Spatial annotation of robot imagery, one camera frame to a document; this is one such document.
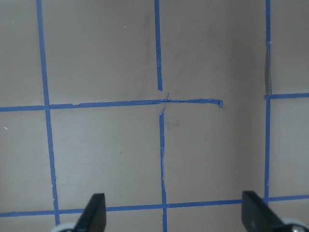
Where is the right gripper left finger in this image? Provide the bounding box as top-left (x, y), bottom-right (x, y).
top-left (73, 193), bottom-right (107, 232)

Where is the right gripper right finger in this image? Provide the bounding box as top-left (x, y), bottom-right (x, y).
top-left (241, 191), bottom-right (285, 232)

